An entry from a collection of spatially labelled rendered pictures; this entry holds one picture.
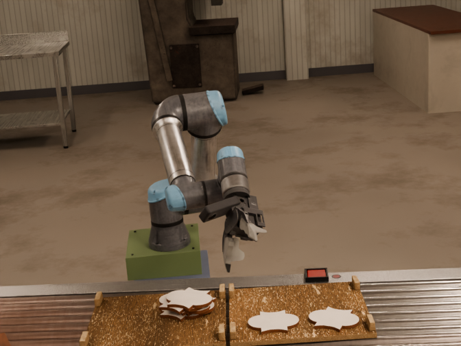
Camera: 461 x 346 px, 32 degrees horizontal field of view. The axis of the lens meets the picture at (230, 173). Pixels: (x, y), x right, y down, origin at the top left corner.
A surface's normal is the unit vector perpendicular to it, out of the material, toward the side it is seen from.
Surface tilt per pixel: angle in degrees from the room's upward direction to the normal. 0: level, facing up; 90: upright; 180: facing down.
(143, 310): 0
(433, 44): 90
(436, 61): 90
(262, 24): 90
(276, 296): 0
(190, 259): 90
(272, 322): 0
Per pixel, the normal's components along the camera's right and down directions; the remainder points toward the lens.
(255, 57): 0.07, 0.28
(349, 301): -0.07, -0.96
